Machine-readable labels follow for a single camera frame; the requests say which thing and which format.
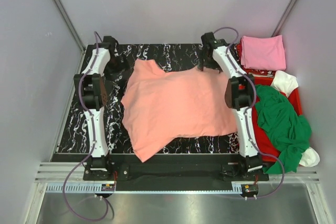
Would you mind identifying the black marble pattern mat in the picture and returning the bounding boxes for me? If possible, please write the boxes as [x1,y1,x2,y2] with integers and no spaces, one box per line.
[56,44,239,154]

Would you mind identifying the folded pink t shirt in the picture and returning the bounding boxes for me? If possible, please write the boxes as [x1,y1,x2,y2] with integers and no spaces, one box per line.
[240,35,286,71]

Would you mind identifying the salmon pink t shirt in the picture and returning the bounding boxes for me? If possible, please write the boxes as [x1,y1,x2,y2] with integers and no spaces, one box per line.
[121,59,237,163]

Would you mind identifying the red t shirt in bin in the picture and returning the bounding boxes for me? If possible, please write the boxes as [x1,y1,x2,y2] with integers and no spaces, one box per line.
[254,124,280,157]

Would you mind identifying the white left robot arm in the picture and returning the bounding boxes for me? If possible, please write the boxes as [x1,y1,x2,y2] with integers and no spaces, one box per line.
[74,31,129,180]

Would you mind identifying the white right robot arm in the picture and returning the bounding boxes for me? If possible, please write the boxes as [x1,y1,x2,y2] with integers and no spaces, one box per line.
[198,32,263,180]

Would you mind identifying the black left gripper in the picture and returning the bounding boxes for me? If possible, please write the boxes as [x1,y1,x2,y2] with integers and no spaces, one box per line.
[104,53,131,81]

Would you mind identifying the red plastic bin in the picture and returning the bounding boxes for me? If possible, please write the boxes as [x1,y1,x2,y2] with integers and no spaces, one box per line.
[245,74,303,163]

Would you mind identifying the white slotted cable duct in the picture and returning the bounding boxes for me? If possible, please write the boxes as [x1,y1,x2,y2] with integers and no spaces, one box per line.
[46,183,244,193]

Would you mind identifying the green t shirt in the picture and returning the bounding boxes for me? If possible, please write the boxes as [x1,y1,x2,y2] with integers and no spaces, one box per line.
[255,84,312,174]

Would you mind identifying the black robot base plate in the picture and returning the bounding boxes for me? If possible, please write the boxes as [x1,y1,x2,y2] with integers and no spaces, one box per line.
[83,154,269,186]

